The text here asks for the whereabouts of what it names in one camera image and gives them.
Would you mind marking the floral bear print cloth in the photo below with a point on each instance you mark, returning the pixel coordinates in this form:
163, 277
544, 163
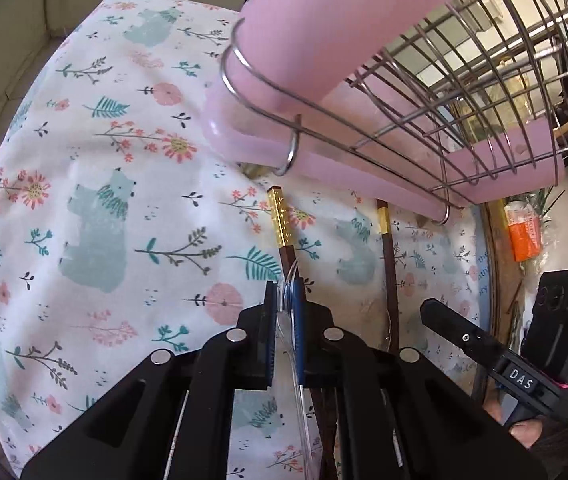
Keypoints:
122, 232

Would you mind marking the right hand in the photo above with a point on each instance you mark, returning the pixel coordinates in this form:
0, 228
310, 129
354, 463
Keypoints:
526, 432

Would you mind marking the pink drip tray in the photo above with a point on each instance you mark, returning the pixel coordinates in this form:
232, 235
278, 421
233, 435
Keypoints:
429, 177

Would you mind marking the dark chopstick gold band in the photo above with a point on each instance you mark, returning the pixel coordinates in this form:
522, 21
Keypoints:
390, 278

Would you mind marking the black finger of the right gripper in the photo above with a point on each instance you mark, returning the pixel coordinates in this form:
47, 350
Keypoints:
479, 345

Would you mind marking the steel wire dish rack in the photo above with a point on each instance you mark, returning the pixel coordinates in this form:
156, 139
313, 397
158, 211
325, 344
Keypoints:
471, 69

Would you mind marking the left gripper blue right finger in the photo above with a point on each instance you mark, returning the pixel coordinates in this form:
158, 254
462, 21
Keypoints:
297, 314

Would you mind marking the clear plastic spoon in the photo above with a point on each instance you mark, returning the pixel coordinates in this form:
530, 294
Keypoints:
287, 357

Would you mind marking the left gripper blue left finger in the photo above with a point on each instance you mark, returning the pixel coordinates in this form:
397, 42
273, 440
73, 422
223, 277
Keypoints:
267, 334

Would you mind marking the orange snack packet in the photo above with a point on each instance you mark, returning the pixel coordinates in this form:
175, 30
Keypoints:
524, 229

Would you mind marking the pink utensil holder cup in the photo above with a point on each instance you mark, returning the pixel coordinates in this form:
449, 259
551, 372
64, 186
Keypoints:
309, 46

